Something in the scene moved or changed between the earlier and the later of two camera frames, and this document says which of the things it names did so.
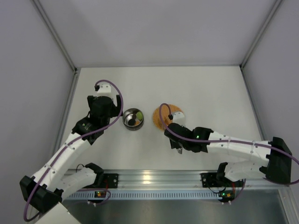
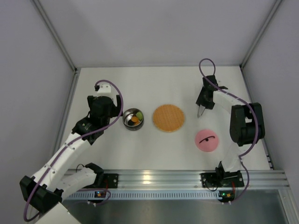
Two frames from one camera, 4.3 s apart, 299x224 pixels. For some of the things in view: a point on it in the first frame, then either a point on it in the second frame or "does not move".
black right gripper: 175,144 to 203,102
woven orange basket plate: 165,109 does not move
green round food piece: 139,115 does not move
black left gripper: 118,102 does not move
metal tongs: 180,150 to 200,110
